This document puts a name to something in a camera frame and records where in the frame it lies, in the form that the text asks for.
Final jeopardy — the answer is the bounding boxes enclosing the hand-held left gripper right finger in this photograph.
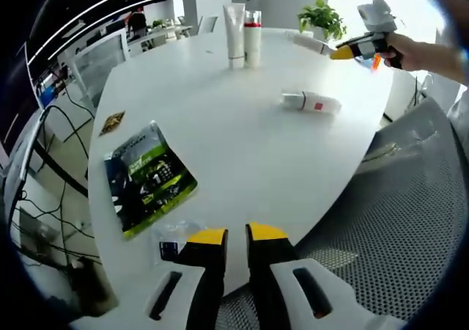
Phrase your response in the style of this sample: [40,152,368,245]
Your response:
[245,221,358,330]

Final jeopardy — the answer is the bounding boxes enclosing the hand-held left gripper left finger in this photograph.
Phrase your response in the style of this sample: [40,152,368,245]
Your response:
[139,227,230,330]

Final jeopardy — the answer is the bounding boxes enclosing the white skincare pump bottle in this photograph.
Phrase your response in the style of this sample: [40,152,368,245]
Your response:
[292,32,338,56]

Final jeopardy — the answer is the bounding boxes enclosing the white skincare bottle red square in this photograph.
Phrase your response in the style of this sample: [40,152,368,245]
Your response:
[281,90,343,114]

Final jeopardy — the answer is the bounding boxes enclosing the red band skincare bottle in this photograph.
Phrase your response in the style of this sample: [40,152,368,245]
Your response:
[243,10,263,67]

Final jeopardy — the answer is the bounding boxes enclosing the green black printed packet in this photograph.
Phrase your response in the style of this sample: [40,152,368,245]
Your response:
[103,120,199,240]

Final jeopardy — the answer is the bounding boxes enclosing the white skincare tube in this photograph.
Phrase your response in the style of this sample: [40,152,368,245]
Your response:
[222,3,247,70]

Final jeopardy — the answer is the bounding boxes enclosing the small golden brown packet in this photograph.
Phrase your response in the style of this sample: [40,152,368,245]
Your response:
[98,110,127,137]

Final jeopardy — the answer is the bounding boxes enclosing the person's right hand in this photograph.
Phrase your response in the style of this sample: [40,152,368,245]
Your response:
[380,32,434,73]

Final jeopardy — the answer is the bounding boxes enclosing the green potted plant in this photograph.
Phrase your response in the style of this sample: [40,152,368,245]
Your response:
[297,0,347,41]

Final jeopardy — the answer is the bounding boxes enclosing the clear plastic bag black card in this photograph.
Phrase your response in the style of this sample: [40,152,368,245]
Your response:
[149,219,206,268]

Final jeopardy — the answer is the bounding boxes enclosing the black floor bag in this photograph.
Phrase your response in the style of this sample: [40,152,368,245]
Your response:
[67,256,119,318]

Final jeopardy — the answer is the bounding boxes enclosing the person's pale shirt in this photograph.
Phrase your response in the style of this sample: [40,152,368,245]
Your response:
[445,84,469,125]

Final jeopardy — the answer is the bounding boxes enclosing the grey mesh office chair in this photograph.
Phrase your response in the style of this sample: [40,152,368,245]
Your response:
[215,97,469,330]

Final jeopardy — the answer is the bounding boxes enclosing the white standing desk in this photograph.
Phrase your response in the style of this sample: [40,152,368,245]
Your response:
[1,106,54,217]

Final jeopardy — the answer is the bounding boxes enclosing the white frame mesh chair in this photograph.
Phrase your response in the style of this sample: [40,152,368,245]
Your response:
[71,27,131,102]

